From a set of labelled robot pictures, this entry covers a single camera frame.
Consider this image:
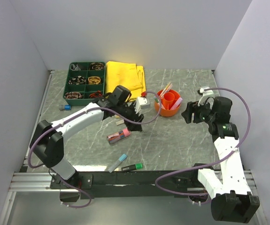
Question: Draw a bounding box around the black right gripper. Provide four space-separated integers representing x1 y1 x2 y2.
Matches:
181 97 216 124

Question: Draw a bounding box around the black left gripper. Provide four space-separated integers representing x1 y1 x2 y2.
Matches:
116 101 144 132

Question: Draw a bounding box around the beige eraser block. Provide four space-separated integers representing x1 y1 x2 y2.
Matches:
116 120 124 126

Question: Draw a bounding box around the orange round divided container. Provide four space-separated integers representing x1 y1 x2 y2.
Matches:
160 90 182 117

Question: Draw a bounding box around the orange pen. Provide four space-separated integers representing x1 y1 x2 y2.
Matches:
160 82 172 98

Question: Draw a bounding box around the yellow pencil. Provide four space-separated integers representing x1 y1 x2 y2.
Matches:
166 82 172 92

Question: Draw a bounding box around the clear tube blue cap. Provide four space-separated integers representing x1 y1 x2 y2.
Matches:
108 154 127 173

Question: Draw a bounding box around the black green highlighter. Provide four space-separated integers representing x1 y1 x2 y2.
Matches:
121 163 143 172

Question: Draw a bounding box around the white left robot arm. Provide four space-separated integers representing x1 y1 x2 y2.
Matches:
30 85 144 188

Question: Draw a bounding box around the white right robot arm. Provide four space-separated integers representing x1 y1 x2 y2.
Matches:
181 97 260 224

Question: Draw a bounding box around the orange navy rolled tie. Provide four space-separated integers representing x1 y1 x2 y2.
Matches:
89 91 103 99

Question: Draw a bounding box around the yellow folded cloth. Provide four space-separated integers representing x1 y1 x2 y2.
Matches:
105 61 147 98

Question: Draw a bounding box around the yellow black rolled tie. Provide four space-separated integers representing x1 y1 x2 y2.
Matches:
87 76 101 85

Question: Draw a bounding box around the green compartment tray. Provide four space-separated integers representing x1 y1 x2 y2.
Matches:
63 62 106 106

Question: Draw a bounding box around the dark brown rolled tie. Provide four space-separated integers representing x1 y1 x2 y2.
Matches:
89 62 105 71

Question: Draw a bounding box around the black white rolled tie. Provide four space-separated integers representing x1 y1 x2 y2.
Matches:
68 76 86 85

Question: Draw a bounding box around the blue grey cylinder object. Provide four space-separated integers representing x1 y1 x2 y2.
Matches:
58 105 71 111

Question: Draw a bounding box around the grey rolled item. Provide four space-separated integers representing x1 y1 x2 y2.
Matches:
69 63 81 71

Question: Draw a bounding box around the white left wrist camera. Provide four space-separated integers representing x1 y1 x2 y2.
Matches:
135 97 150 113

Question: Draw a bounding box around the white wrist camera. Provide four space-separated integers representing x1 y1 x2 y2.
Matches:
197 87 215 106
135 97 150 113

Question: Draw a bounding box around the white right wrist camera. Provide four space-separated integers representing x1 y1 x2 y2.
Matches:
197 87 215 106

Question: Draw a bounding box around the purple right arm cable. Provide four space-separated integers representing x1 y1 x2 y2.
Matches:
154 87 252 204

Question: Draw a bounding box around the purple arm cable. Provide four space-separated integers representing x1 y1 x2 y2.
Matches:
154 87 252 204
28 91 162 209

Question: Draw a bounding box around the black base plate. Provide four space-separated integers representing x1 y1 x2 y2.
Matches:
49 170 218 200

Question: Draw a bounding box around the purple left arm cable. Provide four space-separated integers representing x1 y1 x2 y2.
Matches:
28 91 162 209

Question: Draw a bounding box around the aluminium rail frame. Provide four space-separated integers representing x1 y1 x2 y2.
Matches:
0 69 267 225

